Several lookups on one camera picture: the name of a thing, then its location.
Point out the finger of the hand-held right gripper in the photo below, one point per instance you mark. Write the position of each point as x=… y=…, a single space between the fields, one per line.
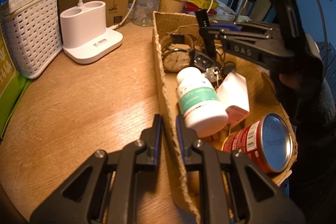
x=236 y=35
x=231 y=27

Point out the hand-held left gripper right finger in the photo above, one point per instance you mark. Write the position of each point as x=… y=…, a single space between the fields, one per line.
x=183 y=140

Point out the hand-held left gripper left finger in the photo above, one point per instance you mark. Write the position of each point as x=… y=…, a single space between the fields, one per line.
x=157 y=134

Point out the black stick-shaped gadget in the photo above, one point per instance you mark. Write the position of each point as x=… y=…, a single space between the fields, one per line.
x=208 y=43

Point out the white pill bottle green label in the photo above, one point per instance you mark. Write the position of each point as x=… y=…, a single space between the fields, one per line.
x=202 y=106

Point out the bunch of keys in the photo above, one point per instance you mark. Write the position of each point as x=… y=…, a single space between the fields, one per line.
x=202 y=60

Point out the white charger plug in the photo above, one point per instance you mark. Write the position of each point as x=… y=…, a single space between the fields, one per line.
x=235 y=92

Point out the red tin can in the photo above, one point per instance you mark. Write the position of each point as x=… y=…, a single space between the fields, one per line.
x=241 y=142

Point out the cardboard box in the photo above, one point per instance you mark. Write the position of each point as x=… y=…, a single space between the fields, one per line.
x=170 y=23

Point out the white flat boxes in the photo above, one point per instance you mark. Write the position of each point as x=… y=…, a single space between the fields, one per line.
x=225 y=10

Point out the steel travel mug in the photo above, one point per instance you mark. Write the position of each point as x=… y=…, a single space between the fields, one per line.
x=244 y=6

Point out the yellow packet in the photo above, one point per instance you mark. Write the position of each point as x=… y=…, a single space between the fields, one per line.
x=199 y=2

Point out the grey ribbed object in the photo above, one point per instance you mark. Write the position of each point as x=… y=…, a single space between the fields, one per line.
x=329 y=50

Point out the red book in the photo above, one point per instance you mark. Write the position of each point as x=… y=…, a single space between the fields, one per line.
x=190 y=7

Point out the clear glass jar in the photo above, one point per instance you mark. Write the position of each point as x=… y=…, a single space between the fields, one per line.
x=147 y=8

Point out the white desk lamp base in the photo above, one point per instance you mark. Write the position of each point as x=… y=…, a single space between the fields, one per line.
x=89 y=29

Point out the green printed carton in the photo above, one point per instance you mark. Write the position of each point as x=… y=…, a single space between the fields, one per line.
x=8 y=82

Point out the white woven plastic basket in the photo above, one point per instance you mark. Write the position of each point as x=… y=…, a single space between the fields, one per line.
x=31 y=37

